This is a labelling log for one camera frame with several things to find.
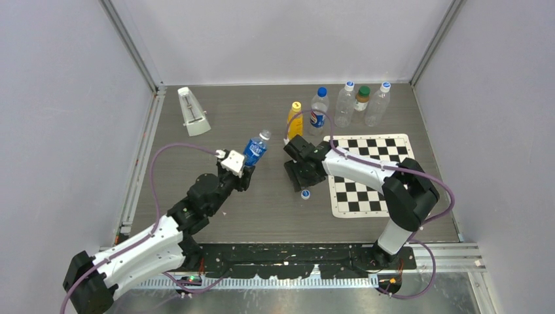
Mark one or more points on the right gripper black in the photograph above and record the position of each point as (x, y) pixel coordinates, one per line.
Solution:
(292, 167)

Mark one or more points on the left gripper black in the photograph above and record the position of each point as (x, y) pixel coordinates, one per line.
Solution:
(242, 183)

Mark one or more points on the white bottle cap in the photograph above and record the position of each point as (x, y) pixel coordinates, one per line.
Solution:
(305, 194)

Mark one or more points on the yellow juice bottle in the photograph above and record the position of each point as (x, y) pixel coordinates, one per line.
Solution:
(296, 126)

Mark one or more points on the clear bottle blue label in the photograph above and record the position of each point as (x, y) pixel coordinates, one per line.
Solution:
(256, 147)

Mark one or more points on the yellow bottle cap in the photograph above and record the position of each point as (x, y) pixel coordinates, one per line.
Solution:
(296, 106)

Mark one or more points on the clear bottle pepsi label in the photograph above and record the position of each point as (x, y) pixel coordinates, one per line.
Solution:
(319, 106)

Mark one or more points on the blue bottle cap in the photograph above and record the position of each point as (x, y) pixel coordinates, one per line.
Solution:
(322, 92)

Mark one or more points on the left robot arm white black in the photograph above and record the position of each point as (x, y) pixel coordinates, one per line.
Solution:
(94, 282)

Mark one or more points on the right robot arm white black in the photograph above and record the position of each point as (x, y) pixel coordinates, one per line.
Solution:
(408, 192)

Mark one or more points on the left standing clear bottle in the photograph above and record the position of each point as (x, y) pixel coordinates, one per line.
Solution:
(344, 105)

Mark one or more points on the standing clear bottle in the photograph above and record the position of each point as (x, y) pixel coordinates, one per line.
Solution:
(344, 105)
(378, 105)

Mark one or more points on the green cap brown bottle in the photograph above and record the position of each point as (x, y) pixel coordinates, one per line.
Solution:
(362, 98)

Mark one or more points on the right standing clear bottle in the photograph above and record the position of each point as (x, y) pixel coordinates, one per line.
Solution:
(378, 105)

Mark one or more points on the checkerboard calibration mat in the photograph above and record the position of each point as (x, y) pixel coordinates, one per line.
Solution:
(350, 199)

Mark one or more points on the white metronome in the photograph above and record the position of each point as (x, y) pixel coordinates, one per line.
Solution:
(194, 116)

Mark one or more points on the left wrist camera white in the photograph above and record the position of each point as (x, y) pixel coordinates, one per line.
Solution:
(231, 161)

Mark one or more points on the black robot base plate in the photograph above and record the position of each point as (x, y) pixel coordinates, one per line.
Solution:
(290, 261)

